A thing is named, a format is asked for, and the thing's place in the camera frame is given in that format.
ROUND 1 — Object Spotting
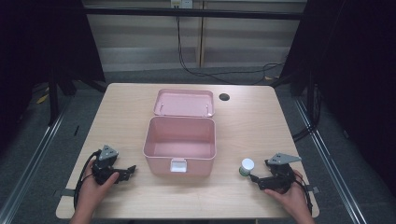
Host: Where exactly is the small white-capped green bottle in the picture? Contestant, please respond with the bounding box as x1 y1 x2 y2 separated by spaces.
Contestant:
238 158 256 178

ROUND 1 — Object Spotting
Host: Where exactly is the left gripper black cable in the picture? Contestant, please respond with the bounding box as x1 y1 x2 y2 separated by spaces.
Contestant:
73 149 103 210

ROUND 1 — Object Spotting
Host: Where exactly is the bundle of black cables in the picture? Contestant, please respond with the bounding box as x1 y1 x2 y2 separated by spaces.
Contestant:
291 123 317 143

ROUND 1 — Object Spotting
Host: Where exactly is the yellow tape piece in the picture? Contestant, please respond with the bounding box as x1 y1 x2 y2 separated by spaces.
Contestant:
35 93 50 105

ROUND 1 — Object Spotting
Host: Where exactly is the pink storage box with lid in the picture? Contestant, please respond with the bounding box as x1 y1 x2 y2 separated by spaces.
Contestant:
142 88 218 178

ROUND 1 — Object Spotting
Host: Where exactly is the black stand leg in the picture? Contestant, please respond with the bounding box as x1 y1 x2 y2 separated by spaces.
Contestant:
47 70 61 127

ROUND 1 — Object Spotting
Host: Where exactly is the white wall socket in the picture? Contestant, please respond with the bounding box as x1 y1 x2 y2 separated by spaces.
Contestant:
170 0 194 9

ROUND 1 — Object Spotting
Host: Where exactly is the black horizontal bar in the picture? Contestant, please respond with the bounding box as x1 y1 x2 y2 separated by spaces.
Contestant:
83 7 309 21

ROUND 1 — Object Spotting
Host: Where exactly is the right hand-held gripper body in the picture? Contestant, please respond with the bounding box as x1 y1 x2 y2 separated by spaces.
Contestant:
258 152 303 194

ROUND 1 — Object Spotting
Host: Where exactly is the long black floor cable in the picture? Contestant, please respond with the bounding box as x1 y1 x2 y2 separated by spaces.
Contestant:
176 15 285 86

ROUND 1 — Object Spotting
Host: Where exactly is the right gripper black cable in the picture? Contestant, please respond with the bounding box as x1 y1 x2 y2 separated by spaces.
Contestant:
291 171 314 217

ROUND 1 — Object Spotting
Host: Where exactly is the person's left hand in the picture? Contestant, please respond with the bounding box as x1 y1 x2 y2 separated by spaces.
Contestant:
75 160 120 210

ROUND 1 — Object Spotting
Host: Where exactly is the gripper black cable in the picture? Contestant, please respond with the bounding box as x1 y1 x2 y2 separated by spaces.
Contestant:
73 149 103 210
291 171 314 217

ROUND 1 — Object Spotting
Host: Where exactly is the person's right hand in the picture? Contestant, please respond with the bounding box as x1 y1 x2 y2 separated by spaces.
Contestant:
263 169 309 217

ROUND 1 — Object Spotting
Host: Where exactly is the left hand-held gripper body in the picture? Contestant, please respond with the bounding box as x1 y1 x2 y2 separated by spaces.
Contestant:
91 144 120 186

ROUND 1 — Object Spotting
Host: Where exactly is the black curtain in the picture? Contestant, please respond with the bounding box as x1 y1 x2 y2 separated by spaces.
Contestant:
0 0 106 153
278 0 396 195

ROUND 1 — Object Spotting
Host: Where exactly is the metal floor rail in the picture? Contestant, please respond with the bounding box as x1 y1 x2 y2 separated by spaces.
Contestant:
0 99 74 224
293 98 370 224

